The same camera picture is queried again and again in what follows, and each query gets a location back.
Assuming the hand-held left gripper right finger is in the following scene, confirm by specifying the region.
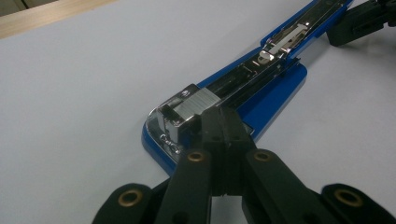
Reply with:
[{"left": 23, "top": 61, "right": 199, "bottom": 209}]
[{"left": 223, "top": 106, "right": 341, "bottom": 224}]

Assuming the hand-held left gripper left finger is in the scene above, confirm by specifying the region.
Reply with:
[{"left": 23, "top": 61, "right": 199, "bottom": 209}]
[{"left": 154, "top": 105, "right": 227, "bottom": 224}]

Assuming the silver staple strip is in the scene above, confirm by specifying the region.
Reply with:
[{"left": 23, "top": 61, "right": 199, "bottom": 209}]
[{"left": 172, "top": 87, "right": 222, "bottom": 121}]

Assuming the blue stapler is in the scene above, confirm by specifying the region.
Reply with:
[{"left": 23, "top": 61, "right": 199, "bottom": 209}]
[{"left": 141, "top": 0, "right": 356, "bottom": 176}]

